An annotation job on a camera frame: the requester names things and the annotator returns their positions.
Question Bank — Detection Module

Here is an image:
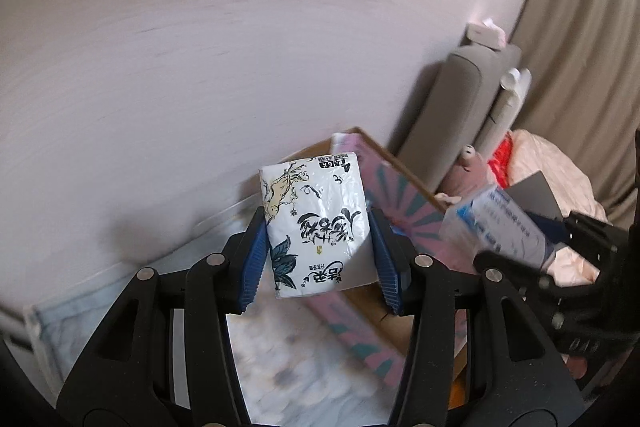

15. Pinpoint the pink quilt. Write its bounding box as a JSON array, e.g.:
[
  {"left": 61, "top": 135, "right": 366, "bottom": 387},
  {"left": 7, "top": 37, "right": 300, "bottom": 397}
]
[{"left": 505, "top": 127, "right": 608, "bottom": 290}]

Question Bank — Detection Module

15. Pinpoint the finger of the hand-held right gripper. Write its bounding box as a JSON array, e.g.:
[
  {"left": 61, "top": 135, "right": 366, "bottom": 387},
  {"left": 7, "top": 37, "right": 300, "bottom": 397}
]
[
  {"left": 474, "top": 252, "right": 566, "bottom": 308},
  {"left": 531, "top": 211, "right": 626, "bottom": 258}
]

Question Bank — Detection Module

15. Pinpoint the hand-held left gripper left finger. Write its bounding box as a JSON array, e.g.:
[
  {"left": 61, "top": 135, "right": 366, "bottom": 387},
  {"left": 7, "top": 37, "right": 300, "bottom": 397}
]
[{"left": 56, "top": 207, "right": 271, "bottom": 427}]

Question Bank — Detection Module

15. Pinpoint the pink plush toy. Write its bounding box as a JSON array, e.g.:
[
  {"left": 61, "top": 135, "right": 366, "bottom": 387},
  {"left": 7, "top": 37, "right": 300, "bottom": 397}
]
[{"left": 435, "top": 144, "right": 491, "bottom": 208}]

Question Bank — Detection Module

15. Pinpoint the blue and white packet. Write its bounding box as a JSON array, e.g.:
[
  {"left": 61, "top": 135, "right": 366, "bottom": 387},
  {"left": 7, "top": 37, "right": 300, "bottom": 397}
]
[{"left": 439, "top": 186, "right": 556, "bottom": 273}]

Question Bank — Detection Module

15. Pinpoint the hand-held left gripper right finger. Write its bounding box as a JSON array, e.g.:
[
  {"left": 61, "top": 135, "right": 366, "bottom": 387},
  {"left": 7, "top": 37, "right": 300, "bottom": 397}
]
[{"left": 367, "top": 208, "right": 586, "bottom": 427}]

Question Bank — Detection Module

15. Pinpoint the floral cloth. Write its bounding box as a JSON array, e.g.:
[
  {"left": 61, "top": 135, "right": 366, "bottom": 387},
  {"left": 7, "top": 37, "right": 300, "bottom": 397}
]
[{"left": 25, "top": 202, "right": 401, "bottom": 427}]

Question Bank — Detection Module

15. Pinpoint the grey card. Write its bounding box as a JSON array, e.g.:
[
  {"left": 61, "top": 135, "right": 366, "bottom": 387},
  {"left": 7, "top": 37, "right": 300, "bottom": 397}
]
[{"left": 507, "top": 172, "right": 566, "bottom": 248}]

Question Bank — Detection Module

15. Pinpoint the red bag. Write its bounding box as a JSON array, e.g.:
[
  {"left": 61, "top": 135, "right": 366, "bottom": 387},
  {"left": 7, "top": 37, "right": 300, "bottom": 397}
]
[{"left": 487, "top": 132, "right": 516, "bottom": 192}]

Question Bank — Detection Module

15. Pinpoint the grey padded headboard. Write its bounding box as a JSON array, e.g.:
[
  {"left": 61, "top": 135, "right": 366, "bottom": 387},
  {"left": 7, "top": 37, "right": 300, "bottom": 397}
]
[{"left": 395, "top": 42, "right": 523, "bottom": 202}]

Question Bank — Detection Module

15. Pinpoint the light grey cushion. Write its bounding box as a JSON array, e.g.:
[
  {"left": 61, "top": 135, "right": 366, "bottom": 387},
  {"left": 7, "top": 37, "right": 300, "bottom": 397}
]
[{"left": 475, "top": 67, "right": 533, "bottom": 158}]

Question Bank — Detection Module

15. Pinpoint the small white box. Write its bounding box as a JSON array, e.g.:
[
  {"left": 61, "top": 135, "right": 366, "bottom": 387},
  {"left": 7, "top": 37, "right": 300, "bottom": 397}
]
[{"left": 466, "top": 19, "right": 507, "bottom": 52}]

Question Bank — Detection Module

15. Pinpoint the pink and teal cardboard box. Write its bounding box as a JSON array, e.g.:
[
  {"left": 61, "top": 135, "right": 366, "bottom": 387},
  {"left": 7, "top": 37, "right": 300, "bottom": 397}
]
[{"left": 280, "top": 126, "right": 476, "bottom": 395}]

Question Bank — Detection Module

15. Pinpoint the beige curtain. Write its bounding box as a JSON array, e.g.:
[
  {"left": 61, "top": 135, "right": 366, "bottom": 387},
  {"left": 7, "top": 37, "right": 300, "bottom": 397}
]
[{"left": 510, "top": 0, "right": 640, "bottom": 228}]

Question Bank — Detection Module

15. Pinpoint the white tissue pack black print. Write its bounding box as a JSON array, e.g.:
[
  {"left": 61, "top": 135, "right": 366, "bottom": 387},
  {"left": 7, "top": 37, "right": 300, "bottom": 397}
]
[{"left": 258, "top": 151, "right": 379, "bottom": 300}]

